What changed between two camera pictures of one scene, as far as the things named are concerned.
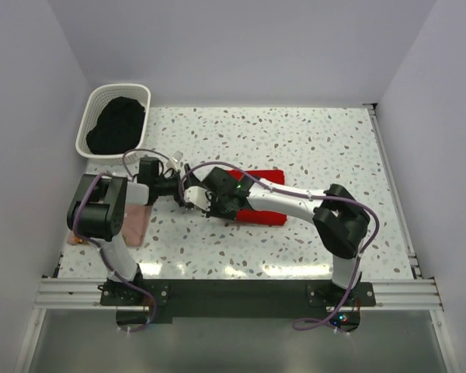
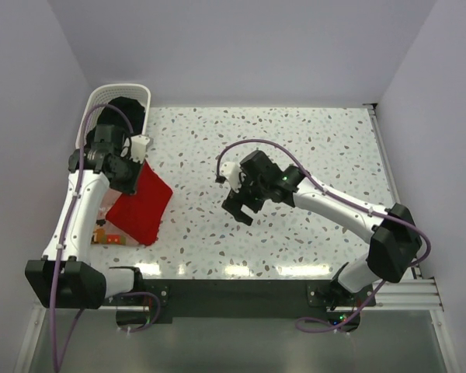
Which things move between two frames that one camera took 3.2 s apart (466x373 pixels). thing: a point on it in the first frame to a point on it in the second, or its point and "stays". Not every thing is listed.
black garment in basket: x=118 y=128 stays
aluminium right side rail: x=394 y=190 stays
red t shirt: x=261 y=217 to x=140 y=214
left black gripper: x=190 y=179 to x=130 y=187
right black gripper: x=213 y=211 to x=235 y=200
